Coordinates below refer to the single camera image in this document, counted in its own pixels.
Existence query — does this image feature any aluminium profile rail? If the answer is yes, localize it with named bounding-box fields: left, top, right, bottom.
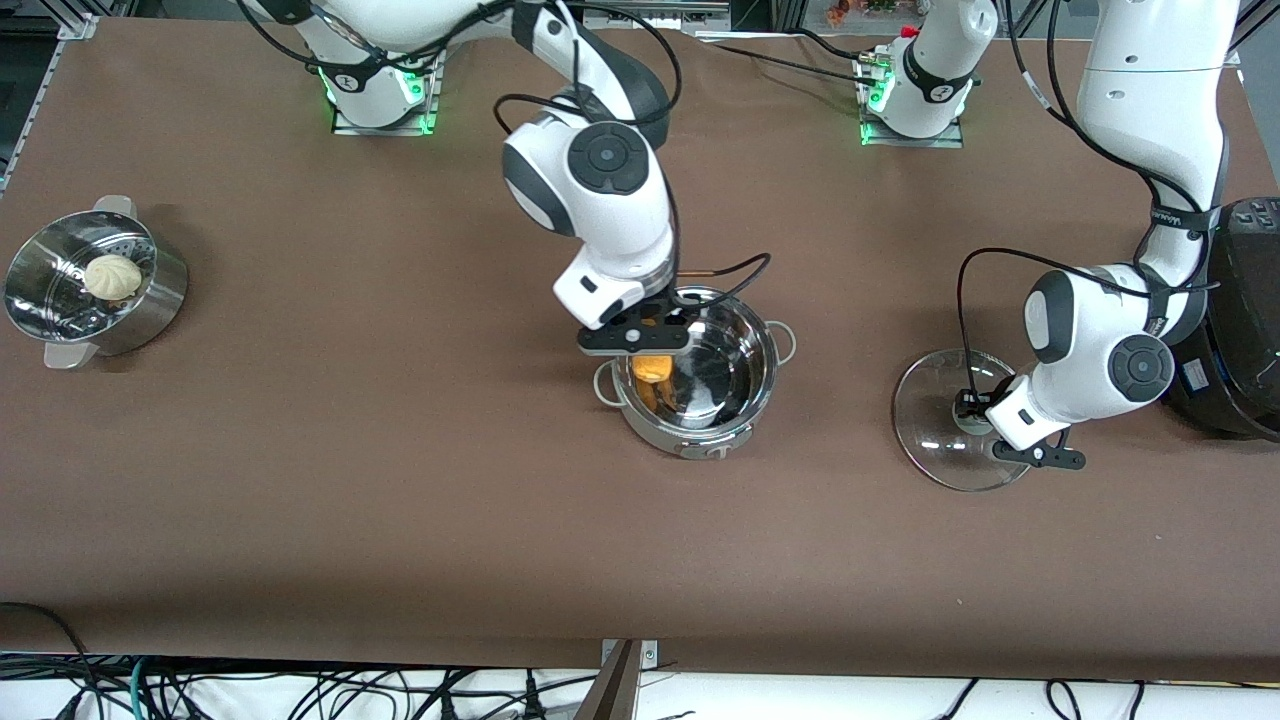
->
left=0, top=14, right=101, bottom=193
left=1228, top=0, right=1280, bottom=67

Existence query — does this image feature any black table cable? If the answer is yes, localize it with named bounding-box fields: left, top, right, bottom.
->
left=698, top=40, right=883, bottom=91
left=790, top=27, right=877, bottom=64

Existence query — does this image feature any yellow corn cob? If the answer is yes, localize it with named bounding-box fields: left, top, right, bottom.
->
left=631, top=350, right=675, bottom=414

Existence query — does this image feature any shiny steel steamer pot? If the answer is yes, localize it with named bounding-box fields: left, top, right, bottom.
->
left=4, top=195, right=190, bottom=371

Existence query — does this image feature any dark metal bar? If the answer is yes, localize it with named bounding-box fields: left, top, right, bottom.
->
left=574, top=640, right=641, bottom=720

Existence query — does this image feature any teal cable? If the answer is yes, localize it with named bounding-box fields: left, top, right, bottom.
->
left=124, top=655, right=153, bottom=720

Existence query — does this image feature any black rice cooker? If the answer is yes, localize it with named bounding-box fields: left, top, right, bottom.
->
left=1160, top=196, right=1280, bottom=443

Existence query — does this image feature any round glass pot lid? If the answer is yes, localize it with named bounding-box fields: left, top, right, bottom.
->
left=892, top=347, right=1033, bottom=493

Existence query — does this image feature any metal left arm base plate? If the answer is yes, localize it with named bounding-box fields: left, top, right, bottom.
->
left=858, top=55, right=965, bottom=149

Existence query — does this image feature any cream steamed bun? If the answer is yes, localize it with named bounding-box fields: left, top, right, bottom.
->
left=82, top=253, right=143, bottom=304

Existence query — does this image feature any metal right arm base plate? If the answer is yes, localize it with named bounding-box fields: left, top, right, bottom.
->
left=331, top=45, right=442, bottom=136

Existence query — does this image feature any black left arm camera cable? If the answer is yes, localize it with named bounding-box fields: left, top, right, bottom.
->
left=956, top=0, right=1222, bottom=401

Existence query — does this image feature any metal mounting bracket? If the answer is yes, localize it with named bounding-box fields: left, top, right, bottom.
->
left=600, top=638, right=660, bottom=673

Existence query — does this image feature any grey steel pot with handles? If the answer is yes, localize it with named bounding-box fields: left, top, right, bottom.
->
left=592, top=285, right=798, bottom=461

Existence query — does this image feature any black looped cable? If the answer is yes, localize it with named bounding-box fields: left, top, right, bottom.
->
left=0, top=600, right=97, bottom=720

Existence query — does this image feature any grey metal equipment frame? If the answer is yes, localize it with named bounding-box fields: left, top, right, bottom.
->
left=590, top=0, right=732, bottom=30

